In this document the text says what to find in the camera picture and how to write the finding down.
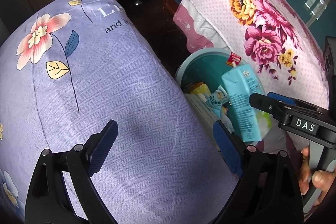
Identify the teal plastic bin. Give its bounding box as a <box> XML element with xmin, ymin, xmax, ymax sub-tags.
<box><xmin>175</xmin><ymin>47</ymin><xmax>265</xmax><ymax>135</ymax></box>

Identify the purple floral bed sheet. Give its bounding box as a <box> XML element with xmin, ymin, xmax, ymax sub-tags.
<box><xmin>0</xmin><ymin>0</ymin><xmax>239</xmax><ymax>224</ymax></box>

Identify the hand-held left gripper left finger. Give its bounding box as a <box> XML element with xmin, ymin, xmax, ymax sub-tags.
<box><xmin>25</xmin><ymin>120</ymin><xmax>118</xmax><ymax>224</ymax></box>

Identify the person's right hand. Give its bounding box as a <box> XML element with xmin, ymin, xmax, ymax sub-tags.
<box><xmin>299</xmin><ymin>147</ymin><xmax>330</xmax><ymax>206</ymax></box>

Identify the pink and white quilt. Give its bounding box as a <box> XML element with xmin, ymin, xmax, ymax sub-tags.
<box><xmin>172</xmin><ymin>0</ymin><xmax>231</xmax><ymax>54</ymax></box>

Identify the light blue milk carton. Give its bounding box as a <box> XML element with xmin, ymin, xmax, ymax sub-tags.
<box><xmin>221</xmin><ymin>66</ymin><xmax>263</xmax><ymax>142</ymax></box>

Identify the pink floral blanket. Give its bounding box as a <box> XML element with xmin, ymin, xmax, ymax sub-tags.
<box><xmin>159</xmin><ymin>0</ymin><xmax>330</xmax><ymax>156</ymax></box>

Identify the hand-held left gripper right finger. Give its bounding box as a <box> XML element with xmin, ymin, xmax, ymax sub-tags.
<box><xmin>213</xmin><ymin>121</ymin><xmax>303</xmax><ymax>224</ymax></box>

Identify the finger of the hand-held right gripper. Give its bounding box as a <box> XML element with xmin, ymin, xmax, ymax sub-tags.
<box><xmin>249</xmin><ymin>93</ymin><xmax>290</xmax><ymax>125</ymax></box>
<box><xmin>267</xmin><ymin>92</ymin><xmax>326</xmax><ymax>111</ymax></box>

